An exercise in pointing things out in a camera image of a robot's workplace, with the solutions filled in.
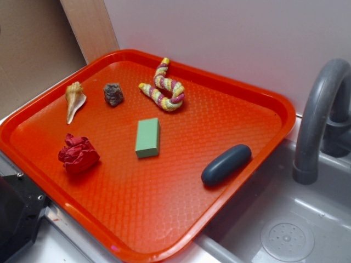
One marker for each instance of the grey toy faucet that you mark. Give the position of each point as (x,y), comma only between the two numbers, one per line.
(325,125)

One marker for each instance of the light wooden board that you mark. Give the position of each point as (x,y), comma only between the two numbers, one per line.
(92,27)

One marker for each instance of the green rectangular block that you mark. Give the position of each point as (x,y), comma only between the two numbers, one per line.
(148,138)

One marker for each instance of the grey brown rock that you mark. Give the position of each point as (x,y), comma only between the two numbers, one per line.
(113,94)

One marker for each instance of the grey plastic toy sink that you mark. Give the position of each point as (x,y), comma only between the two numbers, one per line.
(272,218)

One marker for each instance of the brown cardboard panel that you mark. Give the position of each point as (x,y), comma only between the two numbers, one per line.
(38,49)

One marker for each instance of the crumpled red paper ball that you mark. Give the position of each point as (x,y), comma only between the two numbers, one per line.
(78,155)

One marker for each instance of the tan spiral seashell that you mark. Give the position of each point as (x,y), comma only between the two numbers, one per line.
(75,98)

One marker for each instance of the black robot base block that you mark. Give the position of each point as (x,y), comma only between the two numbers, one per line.
(23,205)

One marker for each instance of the orange plastic tray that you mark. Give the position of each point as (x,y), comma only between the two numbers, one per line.
(145,209)

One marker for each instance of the dark grey oval capsule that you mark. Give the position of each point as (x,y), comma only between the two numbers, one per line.
(226,164)

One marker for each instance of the multicoloured braided rope toy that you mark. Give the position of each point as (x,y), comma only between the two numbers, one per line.
(168,94)

